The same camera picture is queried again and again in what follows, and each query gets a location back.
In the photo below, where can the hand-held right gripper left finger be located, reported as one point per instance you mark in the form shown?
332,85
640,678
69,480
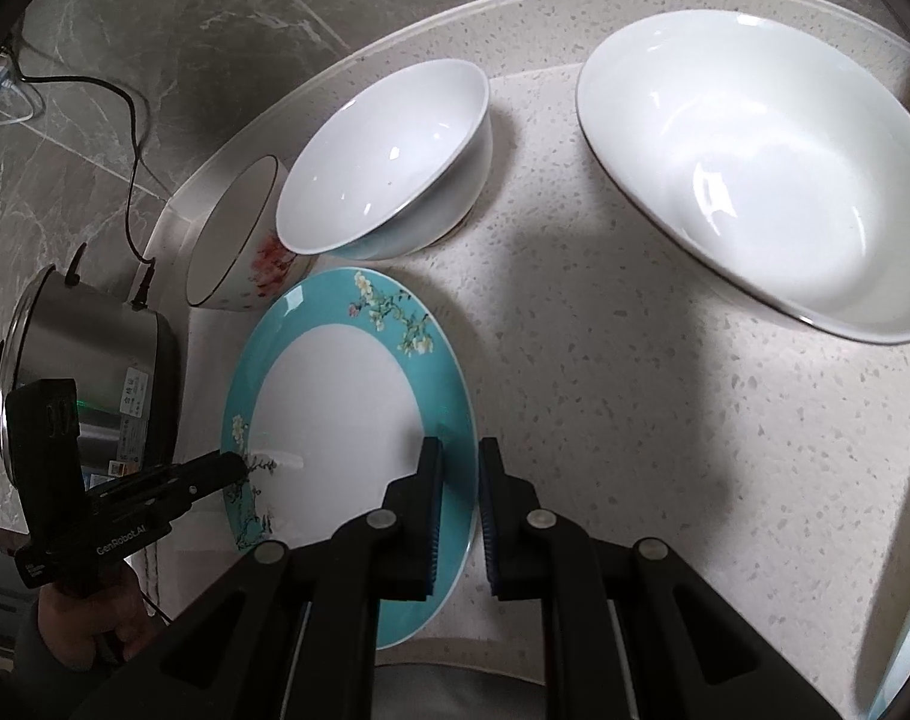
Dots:
429,525

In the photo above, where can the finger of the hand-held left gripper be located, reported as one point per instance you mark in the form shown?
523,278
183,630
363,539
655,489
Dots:
192,476

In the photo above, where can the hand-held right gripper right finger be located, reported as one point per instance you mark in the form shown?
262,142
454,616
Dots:
489,525

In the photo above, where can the teal rim floral plate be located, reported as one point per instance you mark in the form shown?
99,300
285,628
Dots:
335,390

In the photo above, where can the red floral bowl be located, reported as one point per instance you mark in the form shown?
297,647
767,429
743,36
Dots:
230,240

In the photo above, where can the person's left forearm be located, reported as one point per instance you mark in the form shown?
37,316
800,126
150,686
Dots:
35,652

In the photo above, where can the person's left hand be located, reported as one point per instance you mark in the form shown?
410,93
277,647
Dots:
102,622

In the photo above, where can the stainless steel rice cooker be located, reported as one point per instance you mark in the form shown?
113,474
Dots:
110,345

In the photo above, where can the white plate pale blue rim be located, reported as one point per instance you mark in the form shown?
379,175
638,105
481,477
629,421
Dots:
904,637

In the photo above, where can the large white bowl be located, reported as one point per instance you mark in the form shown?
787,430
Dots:
762,180

